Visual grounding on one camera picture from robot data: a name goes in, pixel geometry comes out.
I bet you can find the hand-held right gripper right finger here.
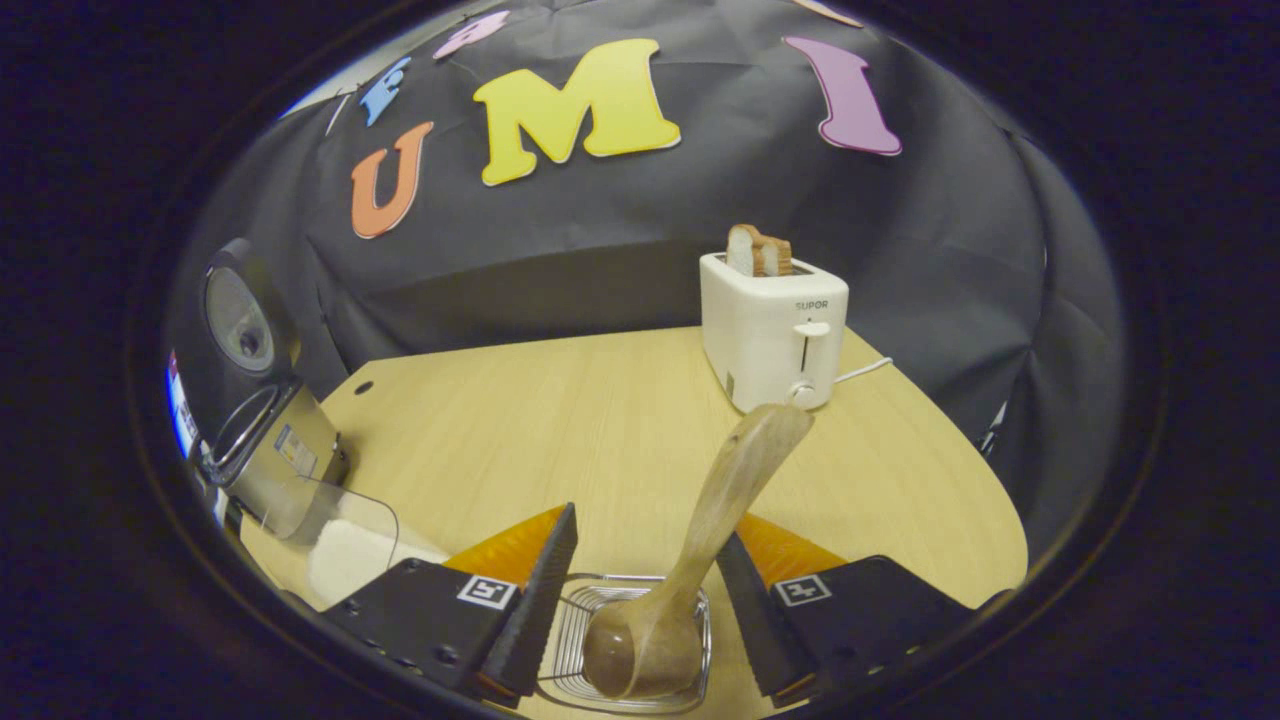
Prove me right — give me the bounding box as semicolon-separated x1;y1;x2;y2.
715;512;986;706

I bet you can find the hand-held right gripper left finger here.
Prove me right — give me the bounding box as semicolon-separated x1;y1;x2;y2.
320;503;579;706

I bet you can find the metal wire chopstick holder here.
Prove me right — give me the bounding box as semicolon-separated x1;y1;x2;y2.
535;573;713;714

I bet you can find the wooden spoon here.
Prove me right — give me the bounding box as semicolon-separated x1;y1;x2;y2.
583;403;816;701

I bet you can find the black silver rice cooker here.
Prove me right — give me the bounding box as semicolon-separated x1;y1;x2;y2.
195;238;351;546

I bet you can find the clear plastic container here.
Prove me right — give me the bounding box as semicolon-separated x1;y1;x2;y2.
240;475;451;613

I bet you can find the white toaster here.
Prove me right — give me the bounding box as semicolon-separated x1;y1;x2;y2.
700;250;851;413

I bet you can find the brown bread slice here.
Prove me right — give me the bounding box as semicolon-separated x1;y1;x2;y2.
750;232;794;278

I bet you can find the black backdrop cloth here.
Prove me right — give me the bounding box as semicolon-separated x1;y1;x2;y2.
165;0;1126;561

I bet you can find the computer monitor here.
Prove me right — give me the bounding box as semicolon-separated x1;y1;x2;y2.
165;350;201;461

